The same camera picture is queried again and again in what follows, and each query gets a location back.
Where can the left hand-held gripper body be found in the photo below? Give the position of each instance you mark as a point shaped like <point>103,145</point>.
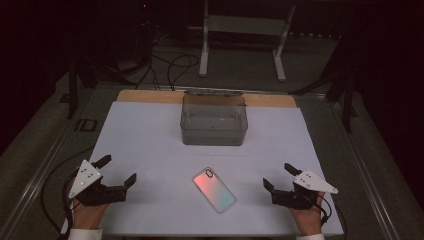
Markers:
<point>100,195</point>

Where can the white table mat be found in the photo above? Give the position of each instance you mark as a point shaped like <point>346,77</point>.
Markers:
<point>160,140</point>

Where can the iridescent phone case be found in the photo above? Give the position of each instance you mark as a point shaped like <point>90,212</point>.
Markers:
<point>214,190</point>

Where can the person's left hand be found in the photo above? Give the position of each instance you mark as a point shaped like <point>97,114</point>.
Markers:
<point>88,216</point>

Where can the white metal stand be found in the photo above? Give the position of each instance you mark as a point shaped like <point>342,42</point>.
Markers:
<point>246,25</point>

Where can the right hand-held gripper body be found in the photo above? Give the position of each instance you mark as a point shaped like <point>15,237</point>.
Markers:
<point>295,198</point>

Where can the black tripod stand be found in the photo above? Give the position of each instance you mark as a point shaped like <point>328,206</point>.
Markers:
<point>347,100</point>
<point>72,90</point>

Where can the black floor socket plate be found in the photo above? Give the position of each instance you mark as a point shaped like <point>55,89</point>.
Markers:
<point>86,125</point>

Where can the transparent plastic storage box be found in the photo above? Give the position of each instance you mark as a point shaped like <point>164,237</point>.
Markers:
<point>213,130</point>

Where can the person's right hand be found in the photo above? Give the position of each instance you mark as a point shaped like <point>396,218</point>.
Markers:
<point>308,221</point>

